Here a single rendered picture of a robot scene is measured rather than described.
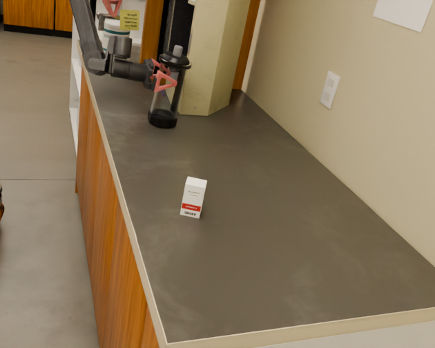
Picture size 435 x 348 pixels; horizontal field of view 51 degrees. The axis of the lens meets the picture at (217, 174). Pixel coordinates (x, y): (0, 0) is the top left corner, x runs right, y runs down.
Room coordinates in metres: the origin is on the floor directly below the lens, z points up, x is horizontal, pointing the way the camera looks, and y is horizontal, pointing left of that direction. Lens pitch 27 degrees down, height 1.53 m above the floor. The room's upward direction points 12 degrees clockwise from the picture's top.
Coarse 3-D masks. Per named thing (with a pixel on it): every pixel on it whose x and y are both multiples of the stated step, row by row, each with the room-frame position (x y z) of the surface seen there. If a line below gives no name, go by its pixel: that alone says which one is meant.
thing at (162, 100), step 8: (160, 56) 1.47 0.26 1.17; (160, 64) 1.46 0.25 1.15; (176, 64) 1.43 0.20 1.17; (168, 72) 1.44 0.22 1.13; (176, 72) 1.44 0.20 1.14; (184, 72) 1.46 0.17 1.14; (160, 80) 1.45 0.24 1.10; (176, 80) 1.44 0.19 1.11; (184, 80) 1.47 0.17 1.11; (168, 88) 1.44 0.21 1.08; (176, 88) 1.45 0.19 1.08; (160, 96) 1.44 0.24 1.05; (168, 96) 1.44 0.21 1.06; (176, 96) 1.45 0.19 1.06; (152, 104) 1.46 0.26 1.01; (160, 104) 1.44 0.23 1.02; (168, 104) 1.44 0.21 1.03; (176, 104) 1.46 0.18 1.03; (152, 112) 1.45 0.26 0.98; (160, 112) 1.44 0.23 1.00; (168, 112) 1.44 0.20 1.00; (176, 112) 1.47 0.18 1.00
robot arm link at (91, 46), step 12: (72, 0) 1.46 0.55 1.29; (84, 0) 1.46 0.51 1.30; (72, 12) 1.45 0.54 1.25; (84, 12) 1.44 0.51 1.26; (84, 24) 1.43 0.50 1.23; (84, 36) 1.42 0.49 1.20; (96, 36) 1.43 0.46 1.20; (84, 48) 1.40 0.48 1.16; (96, 48) 1.40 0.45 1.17; (84, 60) 1.39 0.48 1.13; (96, 72) 1.37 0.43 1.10
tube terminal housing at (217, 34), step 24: (216, 0) 1.63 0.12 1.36; (240, 0) 1.75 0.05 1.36; (192, 24) 1.63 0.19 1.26; (216, 24) 1.64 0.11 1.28; (240, 24) 1.79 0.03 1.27; (192, 48) 1.61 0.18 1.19; (216, 48) 1.65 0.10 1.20; (192, 72) 1.62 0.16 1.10; (216, 72) 1.66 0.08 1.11; (192, 96) 1.62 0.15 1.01; (216, 96) 1.70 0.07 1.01
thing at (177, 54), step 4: (176, 48) 1.47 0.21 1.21; (180, 48) 1.47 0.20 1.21; (168, 52) 1.48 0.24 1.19; (172, 52) 1.50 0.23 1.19; (176, 52) 1.47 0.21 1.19; (180, 52) 1.47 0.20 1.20; (164, 56) 1.46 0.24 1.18; (168, 56) 1.45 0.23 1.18; (172, 56) 1.46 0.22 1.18; (176, 56) 1.47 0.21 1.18; (180, 56) 1.47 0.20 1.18; (184, 56) 1.50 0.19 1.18; (168, 60) 1.44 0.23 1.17; (172, 60) 1.44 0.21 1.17; (176, 60) 1.44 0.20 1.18; (180, 60) 1.45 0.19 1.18; (184, 60) 1.46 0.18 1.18; (184, 64) 1.45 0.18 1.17
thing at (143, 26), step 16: (112, 0) 1.77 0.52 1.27; (128, 0) 1.80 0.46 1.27; (144, 0) 1.83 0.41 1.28; (160, 0) 1.86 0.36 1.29; (96, 16) 1.74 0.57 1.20; (112, 16) 1.77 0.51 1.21; (128, 16) 1.80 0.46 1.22; (144, 16) 1.83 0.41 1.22; (160, 16) 1.87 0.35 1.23; (112, 32) 1.77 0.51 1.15; (128, 32) 1.81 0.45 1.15; (144, 32) 1.84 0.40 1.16; (144, 48) 1.84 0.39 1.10
